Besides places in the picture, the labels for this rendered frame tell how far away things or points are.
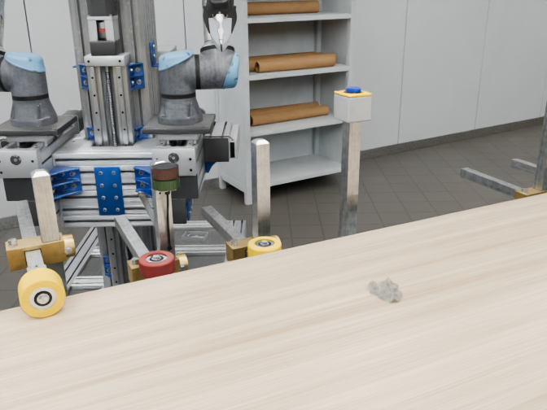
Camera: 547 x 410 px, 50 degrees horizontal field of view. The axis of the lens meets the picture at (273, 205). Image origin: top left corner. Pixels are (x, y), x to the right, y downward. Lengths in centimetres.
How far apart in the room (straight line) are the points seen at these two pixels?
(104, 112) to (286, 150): 276
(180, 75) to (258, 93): 257
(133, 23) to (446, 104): 407
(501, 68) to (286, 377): 553
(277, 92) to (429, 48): 159
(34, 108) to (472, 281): 147
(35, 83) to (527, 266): 157
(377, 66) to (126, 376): 440
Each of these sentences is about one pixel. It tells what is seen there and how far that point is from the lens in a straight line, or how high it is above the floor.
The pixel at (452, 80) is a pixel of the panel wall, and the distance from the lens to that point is 583.
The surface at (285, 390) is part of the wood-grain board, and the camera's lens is 95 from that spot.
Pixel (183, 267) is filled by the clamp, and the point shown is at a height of 85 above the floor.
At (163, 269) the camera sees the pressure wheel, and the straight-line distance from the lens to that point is 133.
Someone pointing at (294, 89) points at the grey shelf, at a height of 68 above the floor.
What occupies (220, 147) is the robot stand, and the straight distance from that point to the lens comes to 214.
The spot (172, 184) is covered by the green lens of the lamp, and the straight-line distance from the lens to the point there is 130.
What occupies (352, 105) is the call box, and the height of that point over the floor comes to 119.
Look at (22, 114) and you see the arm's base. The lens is 212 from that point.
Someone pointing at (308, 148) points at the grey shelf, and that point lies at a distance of 486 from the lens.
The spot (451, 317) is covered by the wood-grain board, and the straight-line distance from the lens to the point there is 116.
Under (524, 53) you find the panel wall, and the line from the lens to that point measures 655.
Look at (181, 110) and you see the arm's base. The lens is 199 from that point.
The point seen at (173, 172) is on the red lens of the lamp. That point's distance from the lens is 129.
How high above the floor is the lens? 149
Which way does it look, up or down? 21 degrees down
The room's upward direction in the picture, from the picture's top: 1 degrees counter-clockwise
